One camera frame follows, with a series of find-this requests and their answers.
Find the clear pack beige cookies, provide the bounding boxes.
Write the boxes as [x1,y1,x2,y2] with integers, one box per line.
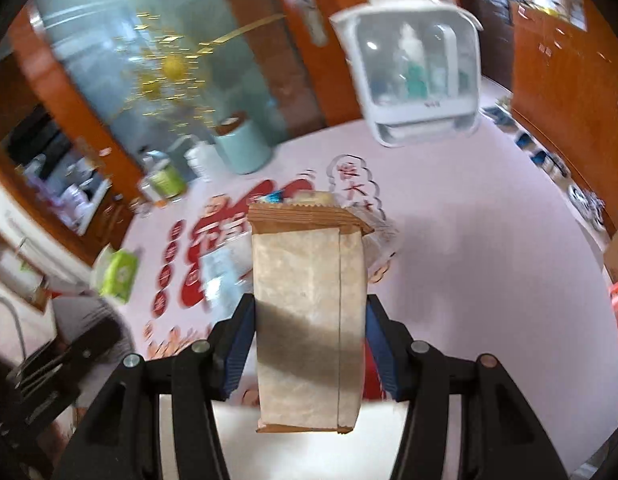
[290,190,339,207]

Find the white squeeze bottle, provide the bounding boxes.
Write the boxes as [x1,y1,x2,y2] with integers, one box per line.
[185,142,225,182]

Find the green tissue box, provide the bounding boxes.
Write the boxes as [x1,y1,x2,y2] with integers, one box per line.
[90,244,140,304]

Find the glass bottle green label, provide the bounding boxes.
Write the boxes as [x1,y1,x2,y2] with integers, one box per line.
[140,150,187,200]

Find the brown oat bar snack pack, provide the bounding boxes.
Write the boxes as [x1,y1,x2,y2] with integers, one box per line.
[248,203,373,434]

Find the white storage cabinet box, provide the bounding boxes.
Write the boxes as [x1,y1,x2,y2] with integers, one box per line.
[330,0,482,148]

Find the blue white candy wrapper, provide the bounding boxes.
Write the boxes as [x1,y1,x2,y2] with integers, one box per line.
[260,190,285,204]

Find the teal canister with brown lid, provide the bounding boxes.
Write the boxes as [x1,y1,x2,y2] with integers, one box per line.
[212,112,273,174]

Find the clear white cake packet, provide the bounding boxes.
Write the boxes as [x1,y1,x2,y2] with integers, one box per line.
[360,210,401,276]

